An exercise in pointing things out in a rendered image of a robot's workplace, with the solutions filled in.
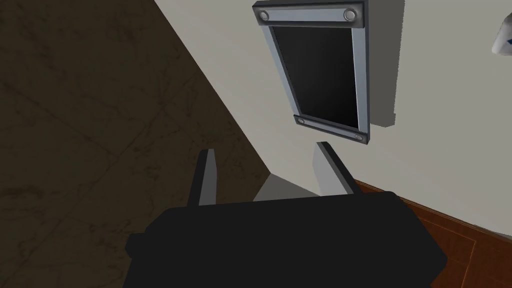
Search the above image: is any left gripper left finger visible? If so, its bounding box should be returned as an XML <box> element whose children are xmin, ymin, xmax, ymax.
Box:
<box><xmin>187</xmin><ymin>148</ymin><xmax>218</xmax><ymax>208</ymax></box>

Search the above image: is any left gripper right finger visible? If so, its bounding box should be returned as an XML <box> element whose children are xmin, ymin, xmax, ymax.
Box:
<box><xmin>312</xmin><ymin>141</ymin><xmax>364</xmax><ymax>197</ymax></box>

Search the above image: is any grey framed black panel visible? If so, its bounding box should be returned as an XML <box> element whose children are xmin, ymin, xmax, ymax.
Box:
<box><xmin>251</xmin><ymin>0</ymin><xmax>371</xmax><ymax>146</ymax></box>

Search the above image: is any white and blue object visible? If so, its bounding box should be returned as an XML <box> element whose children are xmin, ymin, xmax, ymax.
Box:
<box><xmin>491</xmin><ymin>13</ymin><xmax>512</xmax><ymax>57</ymax></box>

